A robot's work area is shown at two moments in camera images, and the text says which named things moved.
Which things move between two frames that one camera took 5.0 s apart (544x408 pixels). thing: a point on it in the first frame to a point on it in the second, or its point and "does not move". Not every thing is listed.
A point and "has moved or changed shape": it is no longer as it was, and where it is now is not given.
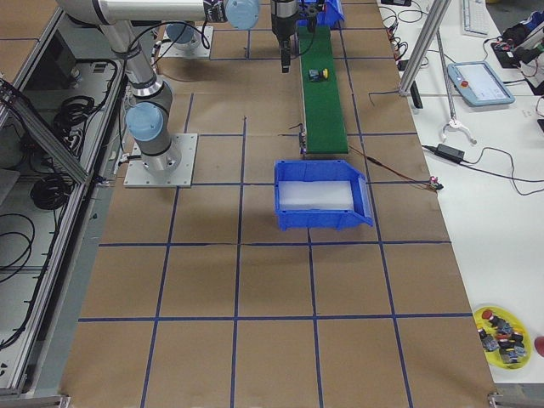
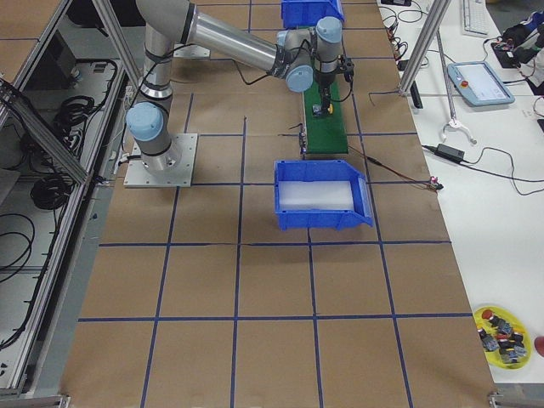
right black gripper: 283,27 to 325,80
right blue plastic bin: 320,195 does not move
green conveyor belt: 325,129 does not move
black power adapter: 450,153 does not move
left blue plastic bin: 331,14 does not move
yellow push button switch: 317,75 has moved or changed shape
